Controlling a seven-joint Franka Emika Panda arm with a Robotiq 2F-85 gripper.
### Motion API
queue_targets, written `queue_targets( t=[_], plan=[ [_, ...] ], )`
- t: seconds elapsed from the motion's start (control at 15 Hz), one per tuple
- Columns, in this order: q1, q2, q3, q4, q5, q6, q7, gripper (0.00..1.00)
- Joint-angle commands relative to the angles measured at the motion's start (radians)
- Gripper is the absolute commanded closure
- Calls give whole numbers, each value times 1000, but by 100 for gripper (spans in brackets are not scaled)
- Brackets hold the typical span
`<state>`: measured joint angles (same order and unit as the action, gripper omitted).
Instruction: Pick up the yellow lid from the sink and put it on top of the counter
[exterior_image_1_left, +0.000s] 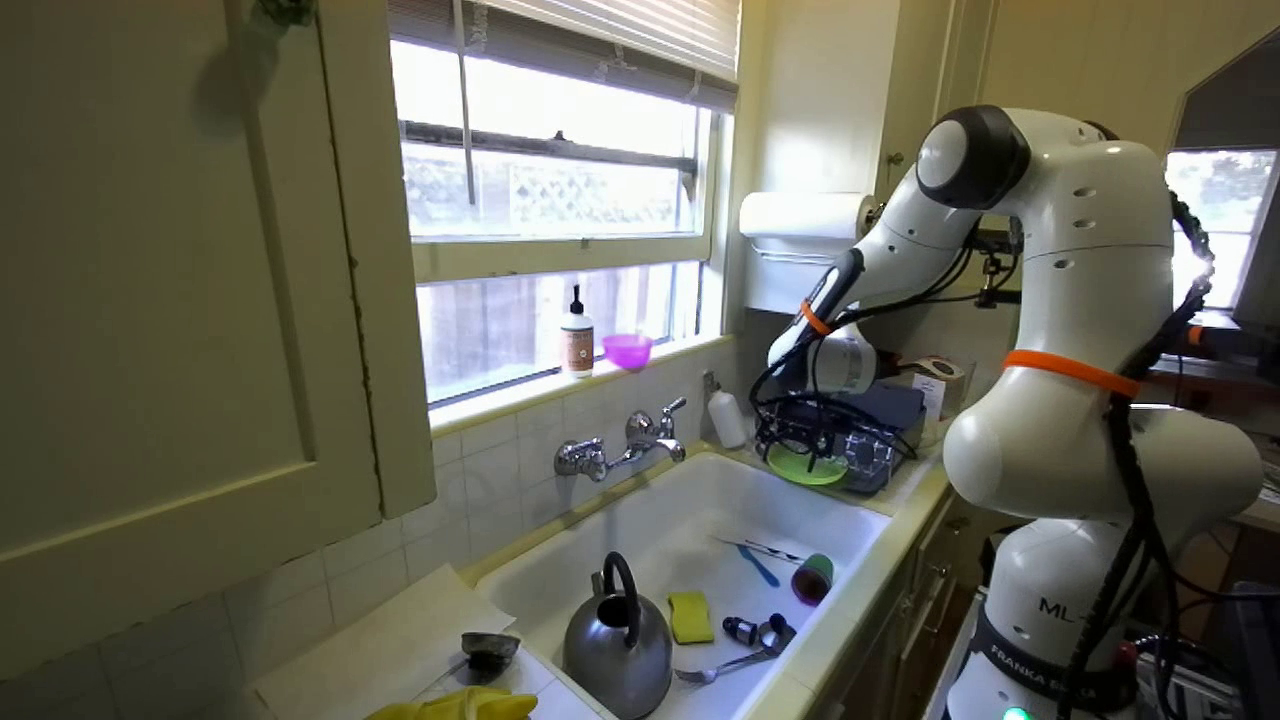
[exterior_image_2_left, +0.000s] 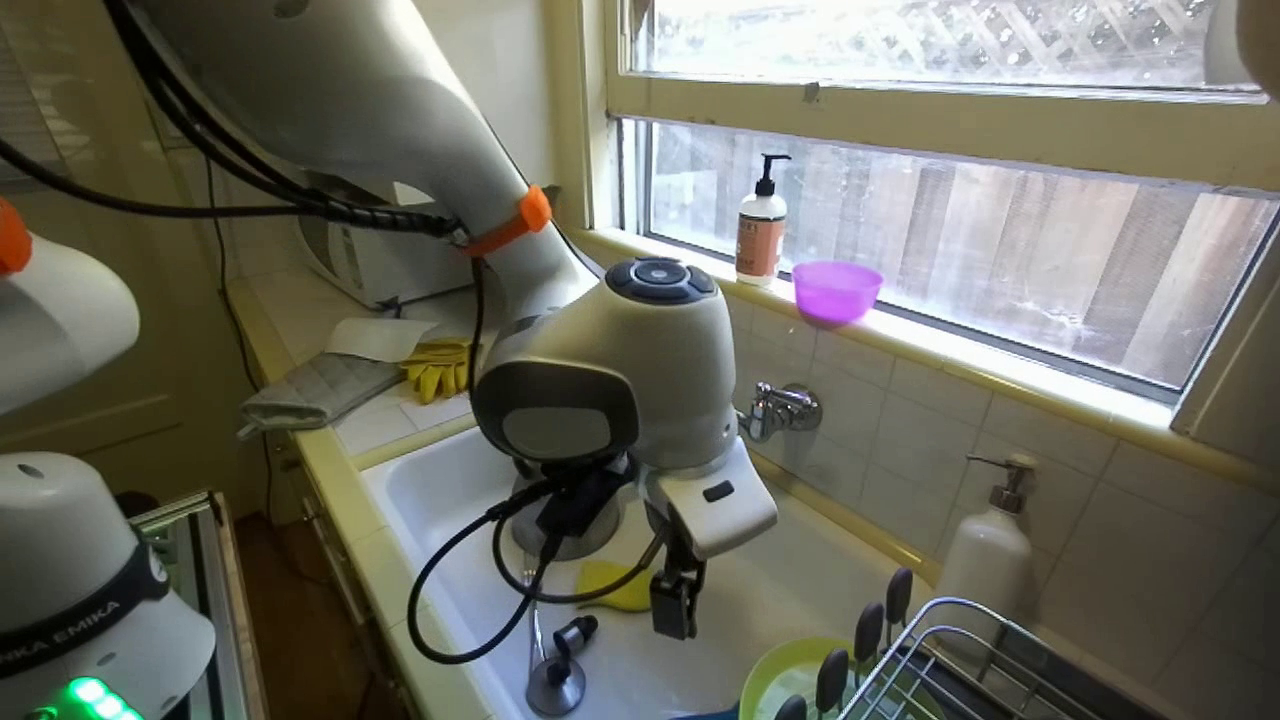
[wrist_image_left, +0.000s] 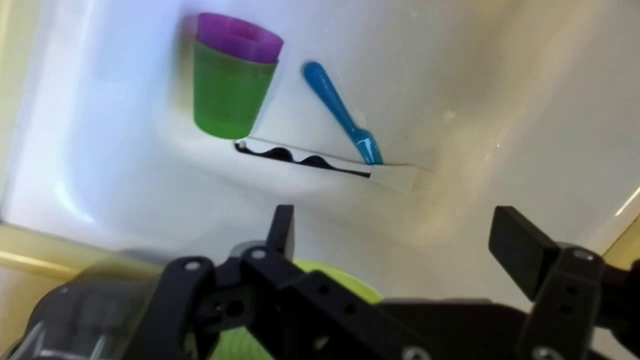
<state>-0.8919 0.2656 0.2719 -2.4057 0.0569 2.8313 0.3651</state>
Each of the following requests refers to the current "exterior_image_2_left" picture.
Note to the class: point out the white microwave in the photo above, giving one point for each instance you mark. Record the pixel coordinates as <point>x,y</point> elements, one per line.
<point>386,265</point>

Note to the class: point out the white sink basin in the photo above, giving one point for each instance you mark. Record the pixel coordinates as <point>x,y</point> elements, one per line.
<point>802,572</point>

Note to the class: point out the grey folded cloth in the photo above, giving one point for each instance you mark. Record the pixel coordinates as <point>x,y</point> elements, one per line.
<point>323,390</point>

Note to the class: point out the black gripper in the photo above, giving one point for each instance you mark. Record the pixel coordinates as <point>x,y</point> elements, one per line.
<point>676,582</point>

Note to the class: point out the purple plastic bowl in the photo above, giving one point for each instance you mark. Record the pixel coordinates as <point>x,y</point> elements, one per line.
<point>839,295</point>

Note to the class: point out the soap bottle with black pump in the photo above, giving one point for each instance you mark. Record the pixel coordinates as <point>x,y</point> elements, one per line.
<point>761,234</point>

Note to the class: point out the yellow sponge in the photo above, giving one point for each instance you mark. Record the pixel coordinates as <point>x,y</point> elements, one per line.
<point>617,595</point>

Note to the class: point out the window frame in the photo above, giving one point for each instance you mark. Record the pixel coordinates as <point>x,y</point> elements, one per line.
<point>935,125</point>

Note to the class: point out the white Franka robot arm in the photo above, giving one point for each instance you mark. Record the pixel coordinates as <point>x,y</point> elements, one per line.
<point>375,174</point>

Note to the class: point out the chrome wall faucet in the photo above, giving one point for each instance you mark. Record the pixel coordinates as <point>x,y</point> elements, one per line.
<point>784,408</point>

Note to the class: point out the white soap dispenser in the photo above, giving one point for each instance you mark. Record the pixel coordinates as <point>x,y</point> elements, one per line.
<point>990,555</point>

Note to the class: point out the metal fork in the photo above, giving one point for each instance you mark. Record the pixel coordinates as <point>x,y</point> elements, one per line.
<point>532,634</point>

